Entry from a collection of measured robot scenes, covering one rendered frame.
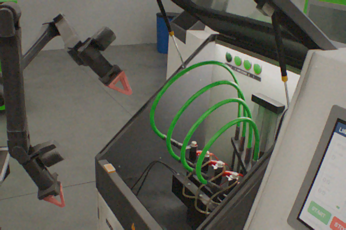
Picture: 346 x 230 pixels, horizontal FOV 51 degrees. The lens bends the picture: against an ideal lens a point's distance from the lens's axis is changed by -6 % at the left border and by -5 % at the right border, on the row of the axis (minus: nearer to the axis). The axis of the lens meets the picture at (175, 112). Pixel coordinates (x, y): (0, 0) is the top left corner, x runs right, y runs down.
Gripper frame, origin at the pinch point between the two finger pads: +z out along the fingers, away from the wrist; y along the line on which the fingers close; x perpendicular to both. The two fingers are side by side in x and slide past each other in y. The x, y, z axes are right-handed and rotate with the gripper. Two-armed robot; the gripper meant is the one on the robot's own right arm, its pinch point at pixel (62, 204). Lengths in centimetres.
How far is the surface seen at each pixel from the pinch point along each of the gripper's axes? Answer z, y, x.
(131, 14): 85, 704, -89
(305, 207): 12, -36, -64
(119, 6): 57, 697, -73
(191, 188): 22.0, 7.0, -39.6
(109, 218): 31.0, 24.4, -3.5
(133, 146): 14, 41, -26
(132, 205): 14.9, 3.7, -18.8
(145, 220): 16.3, -5.1, -21.6
